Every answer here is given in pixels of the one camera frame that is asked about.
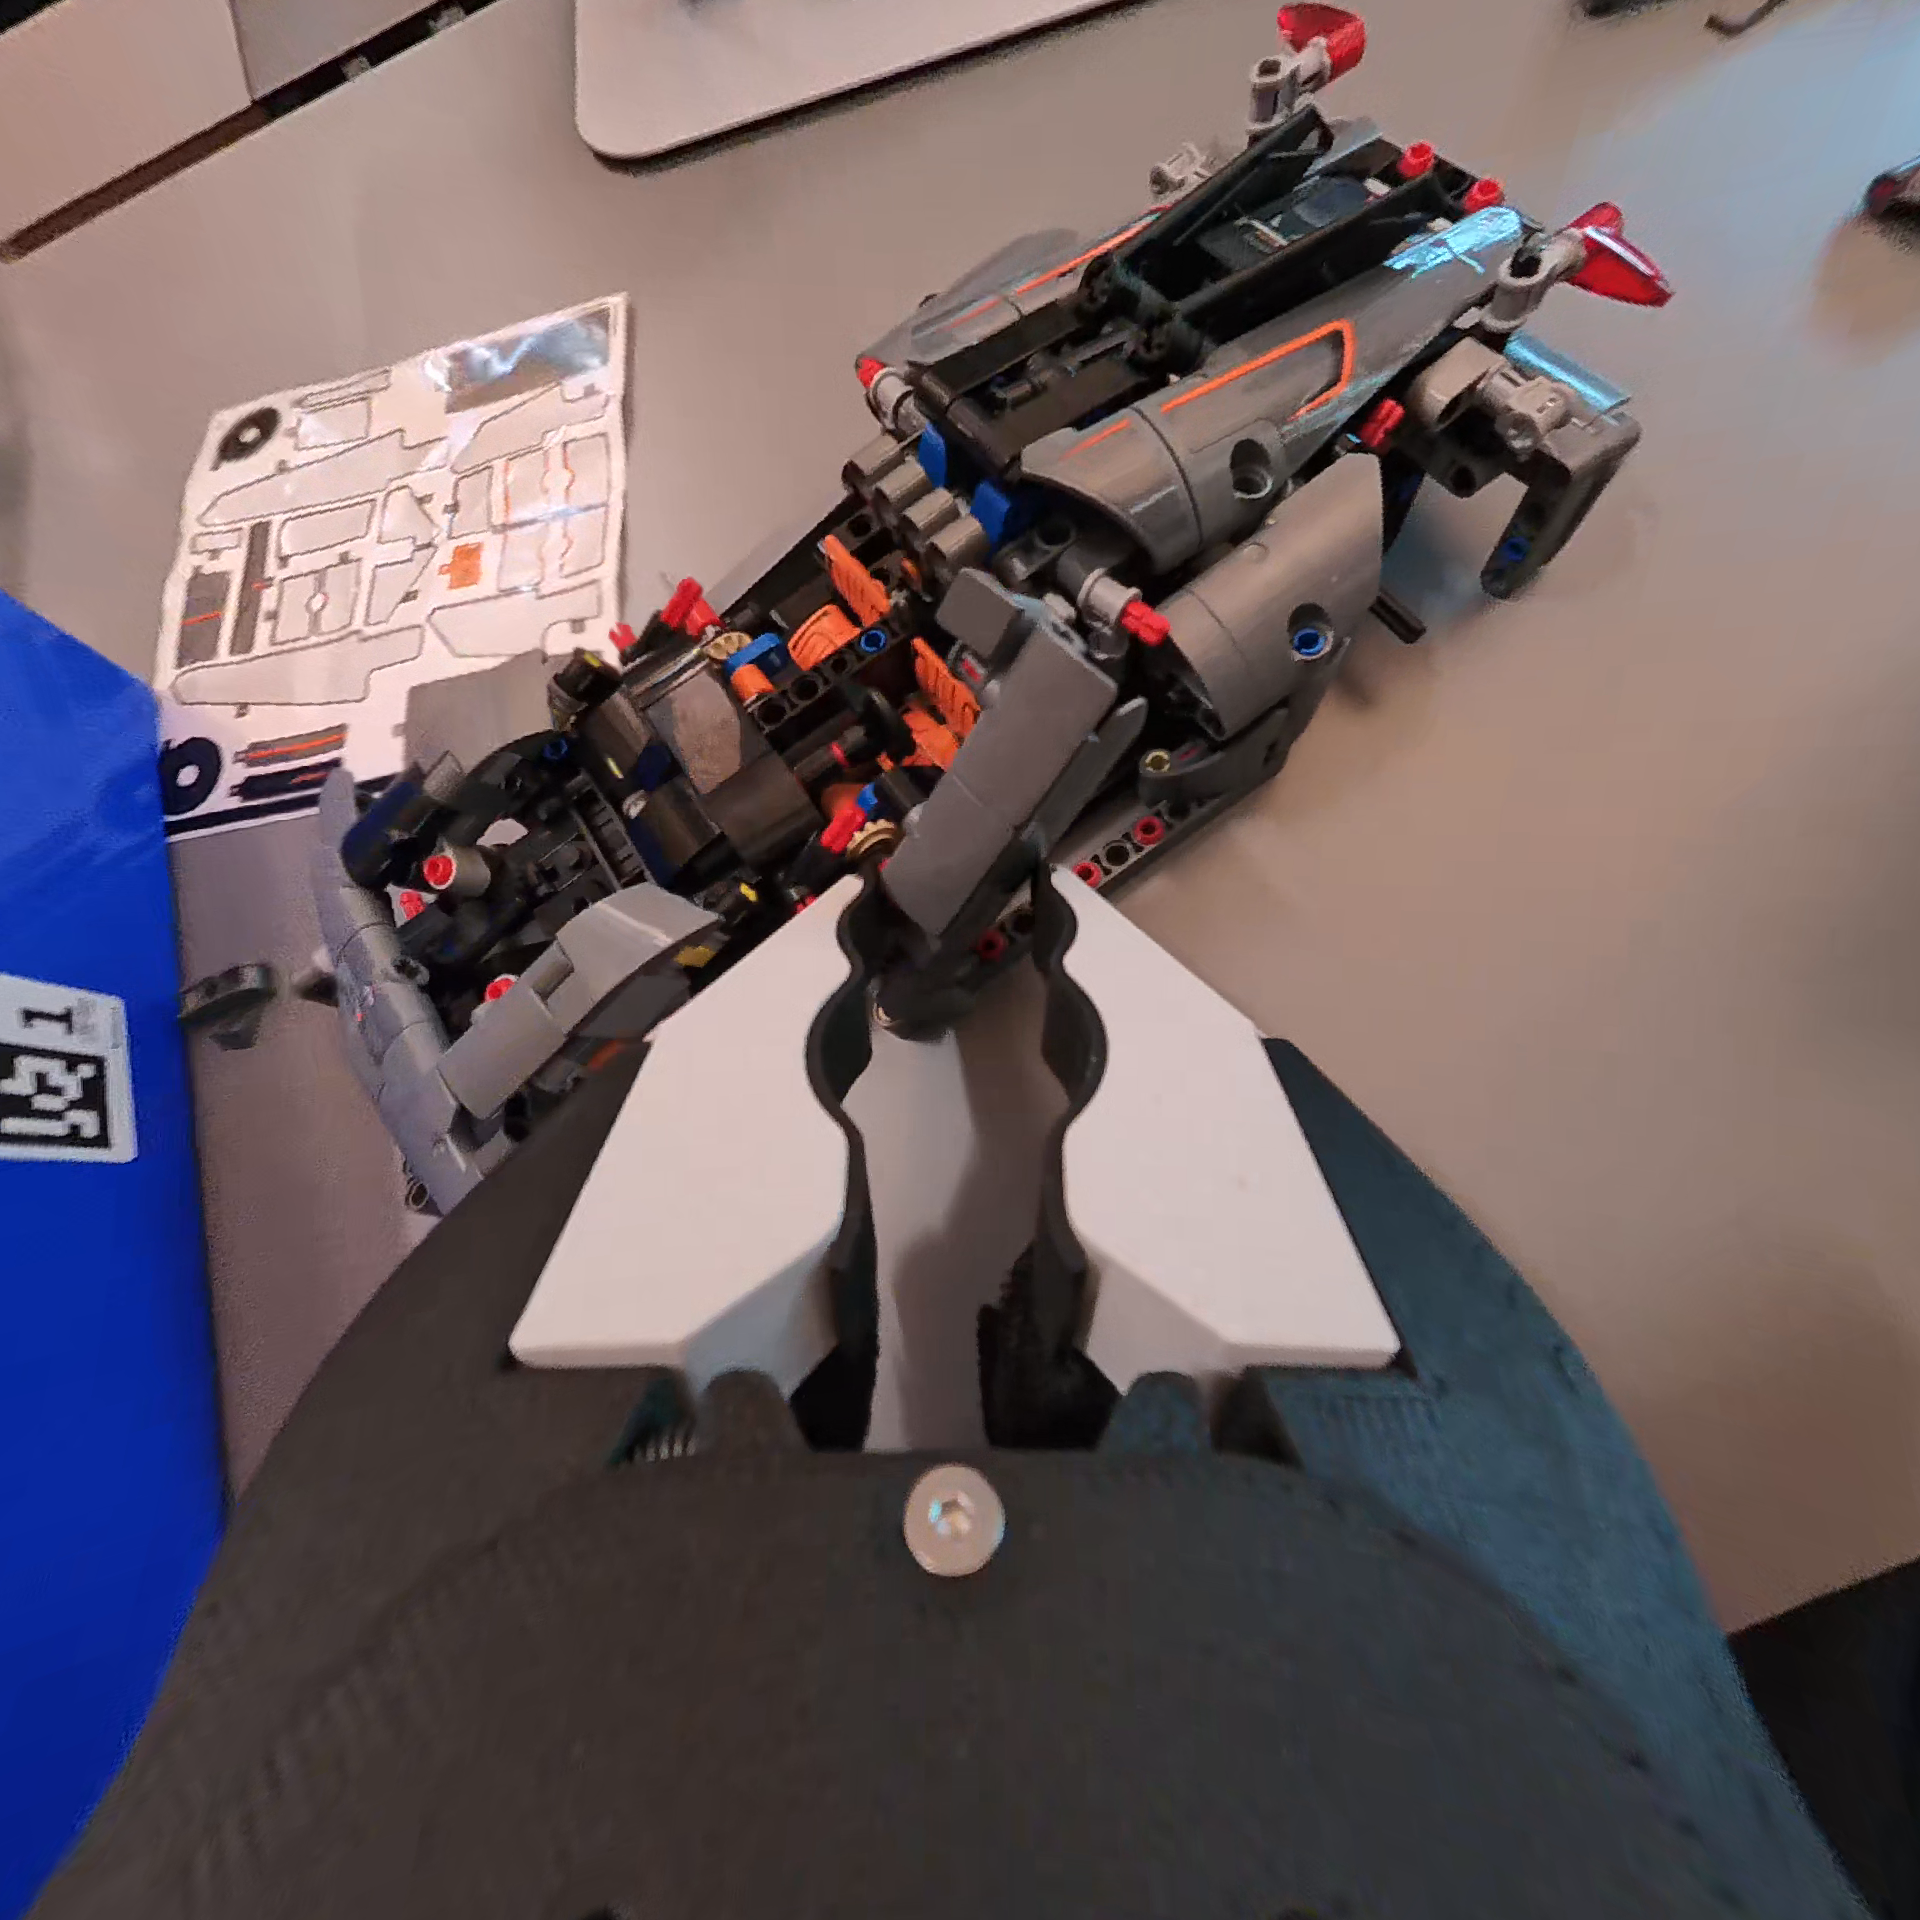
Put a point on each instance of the small dark lego subassembly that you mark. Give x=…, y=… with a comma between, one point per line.
x=1891, y=194

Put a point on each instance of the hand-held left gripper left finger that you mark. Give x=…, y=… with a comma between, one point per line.
x=695, y=1203

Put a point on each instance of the dark lego beam piece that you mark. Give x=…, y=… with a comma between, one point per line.
x=239, y=1000

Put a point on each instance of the blue plastic bin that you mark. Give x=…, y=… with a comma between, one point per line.
x=81, y=1353

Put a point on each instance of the white sticker sheet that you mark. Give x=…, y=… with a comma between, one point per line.
x=378, y=531

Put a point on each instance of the white metal stand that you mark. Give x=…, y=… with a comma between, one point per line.
x=753, y=75

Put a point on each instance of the grey black lego car model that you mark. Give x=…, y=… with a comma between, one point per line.
x=1204, y=453

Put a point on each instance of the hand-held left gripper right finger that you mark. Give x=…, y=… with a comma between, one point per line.
x=1234, y=1203

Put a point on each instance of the grey lego door panel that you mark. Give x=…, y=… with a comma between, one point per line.
x=1006, y=754

